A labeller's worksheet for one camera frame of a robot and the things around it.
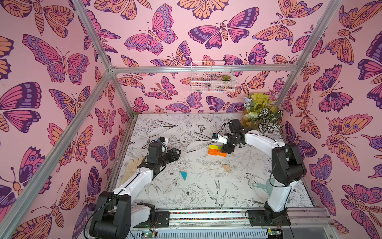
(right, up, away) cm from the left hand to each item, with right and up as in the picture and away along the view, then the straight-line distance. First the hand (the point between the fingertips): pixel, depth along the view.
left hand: (179, 151), depth 87 cm
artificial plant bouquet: (+51, +26, +7) cm, 58 cm away
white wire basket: (+21, +46, +8) cm, 51 cm away
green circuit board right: (+48, -37, -16) cm, 62 cm away
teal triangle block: (+3, -15, +3) cm, 16 cm away
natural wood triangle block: (+29, -11, +4) cm, 31 cm away
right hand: (+29, +4, +9) cm, 30 cm away
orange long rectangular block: (+27, -3, +7) cm, 28 cm away
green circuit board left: (-12, -38, -16) cm, 43 cm away
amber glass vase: (+45, +16, +13) cm, 50 cm away
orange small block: (+21, -2, +9) cm, 23 cm away
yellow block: (+22, +1, +12) cm, 25 cm away
